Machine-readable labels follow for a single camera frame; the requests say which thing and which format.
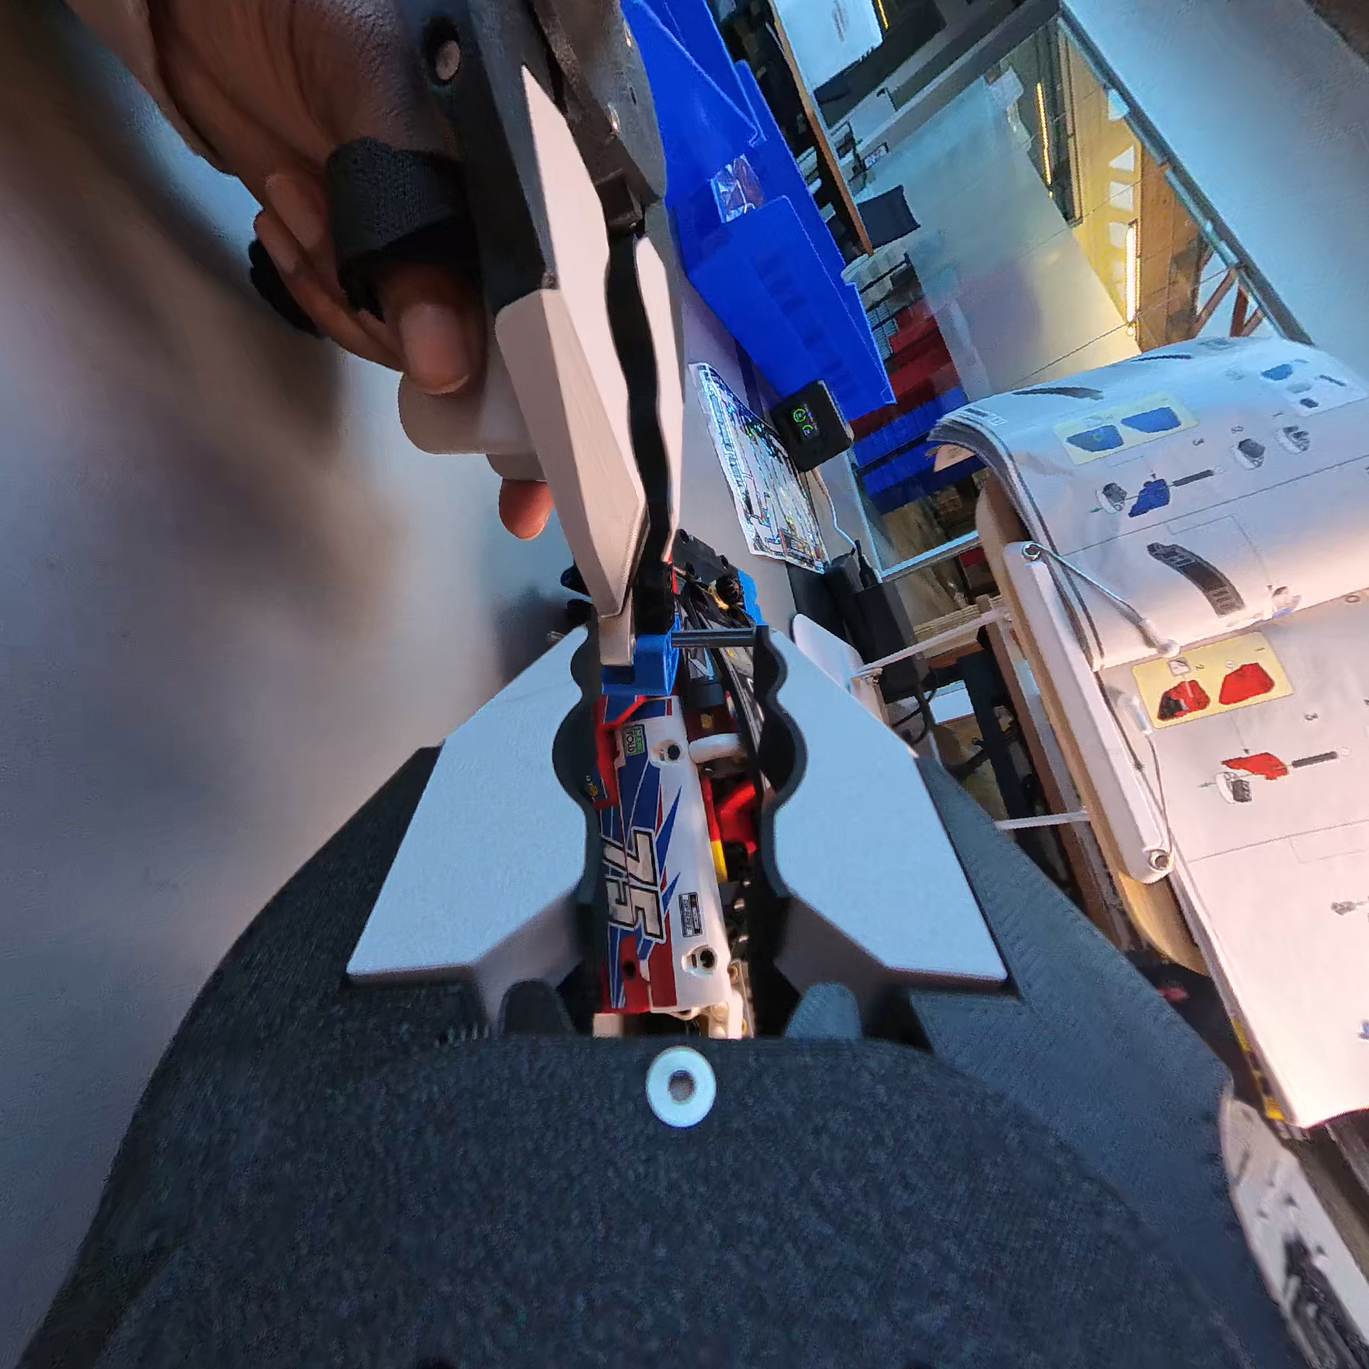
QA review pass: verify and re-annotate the white book stand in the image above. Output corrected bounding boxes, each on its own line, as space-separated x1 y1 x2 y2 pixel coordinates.
792 470 1209 975

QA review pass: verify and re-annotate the blue lego panel piece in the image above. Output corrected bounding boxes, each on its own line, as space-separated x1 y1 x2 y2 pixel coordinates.
598 630 683 698

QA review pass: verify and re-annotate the black power adapter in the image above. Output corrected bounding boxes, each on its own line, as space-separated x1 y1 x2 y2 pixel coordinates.
823 542 934 708

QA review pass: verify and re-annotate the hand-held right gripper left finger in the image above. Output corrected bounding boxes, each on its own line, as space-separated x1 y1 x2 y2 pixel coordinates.
346 625 600 1036

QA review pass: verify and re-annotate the lego instruction booklet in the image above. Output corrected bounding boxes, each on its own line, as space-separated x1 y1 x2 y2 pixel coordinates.
931 335 1369 1130

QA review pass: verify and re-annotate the black office chair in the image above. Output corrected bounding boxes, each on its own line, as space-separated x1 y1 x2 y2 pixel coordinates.
857 183 921 249

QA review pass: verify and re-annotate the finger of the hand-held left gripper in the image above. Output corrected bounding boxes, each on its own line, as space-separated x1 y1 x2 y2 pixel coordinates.
492 66 654 625
608 232 688 638

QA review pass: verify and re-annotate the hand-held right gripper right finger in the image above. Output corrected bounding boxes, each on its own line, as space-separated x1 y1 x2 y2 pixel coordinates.
758 627 1011 1036

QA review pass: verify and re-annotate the large blue storage bin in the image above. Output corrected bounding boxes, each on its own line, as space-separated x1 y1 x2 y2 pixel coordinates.
663 107 898 407

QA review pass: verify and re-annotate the wire rack with coloured bins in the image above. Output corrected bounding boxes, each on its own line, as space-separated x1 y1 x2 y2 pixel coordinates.
856 255 988 503

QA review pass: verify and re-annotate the black charger with green display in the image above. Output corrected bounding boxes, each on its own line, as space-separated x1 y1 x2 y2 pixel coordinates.
773 379 856 472

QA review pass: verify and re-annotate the black lego set box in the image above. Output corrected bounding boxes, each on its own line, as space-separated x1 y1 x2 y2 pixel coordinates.
1219 1010 1369 1369

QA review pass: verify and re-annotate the lego sticker sheet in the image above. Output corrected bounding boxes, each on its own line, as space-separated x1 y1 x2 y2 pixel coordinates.
688 363 831 573

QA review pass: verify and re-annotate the person's left hand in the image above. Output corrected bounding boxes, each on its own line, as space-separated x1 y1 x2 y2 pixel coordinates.
64 0 557 540

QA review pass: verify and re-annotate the white storage box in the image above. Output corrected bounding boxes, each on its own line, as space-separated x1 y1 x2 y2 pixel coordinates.
769 0 885 91

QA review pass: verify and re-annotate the lego race car model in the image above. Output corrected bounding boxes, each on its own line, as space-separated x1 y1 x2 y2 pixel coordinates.
556 529 774 1041

